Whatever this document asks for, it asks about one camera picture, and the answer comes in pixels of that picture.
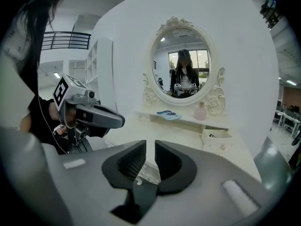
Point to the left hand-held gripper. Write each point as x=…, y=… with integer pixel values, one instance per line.
x=103, y=118

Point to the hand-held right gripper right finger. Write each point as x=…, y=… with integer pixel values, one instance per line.
x=174, y=171

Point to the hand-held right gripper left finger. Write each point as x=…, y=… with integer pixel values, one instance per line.
x=128, y=163

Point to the white vanity drawer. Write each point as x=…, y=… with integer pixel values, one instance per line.
x=216, y=143

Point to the black makeup item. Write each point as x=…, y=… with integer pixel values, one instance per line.
x=212, y=135

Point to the person's left forearm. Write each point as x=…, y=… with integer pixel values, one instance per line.
x=44, y=121

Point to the white vanity table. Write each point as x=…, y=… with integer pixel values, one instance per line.
x=188, y=123

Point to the person's left hand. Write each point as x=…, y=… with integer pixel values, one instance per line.
x=70, y=114

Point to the blue booklet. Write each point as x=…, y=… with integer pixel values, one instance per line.
x=169, y=115

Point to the white shelf unit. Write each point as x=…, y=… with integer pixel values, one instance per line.
x=98, y=60

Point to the pink bottle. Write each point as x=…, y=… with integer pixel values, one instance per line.
x=200, y=113

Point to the rectangular ceiling light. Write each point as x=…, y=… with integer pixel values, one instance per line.
x=56, y=75

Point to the black metal railing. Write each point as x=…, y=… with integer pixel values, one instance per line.
x=67, y=41

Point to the oval ornate white mirror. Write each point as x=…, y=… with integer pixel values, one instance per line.
x=182, y=62

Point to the person's white floral top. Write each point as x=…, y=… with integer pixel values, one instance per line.
x=14, y=46

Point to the row of office desks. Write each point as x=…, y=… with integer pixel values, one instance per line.
x=289, y=119

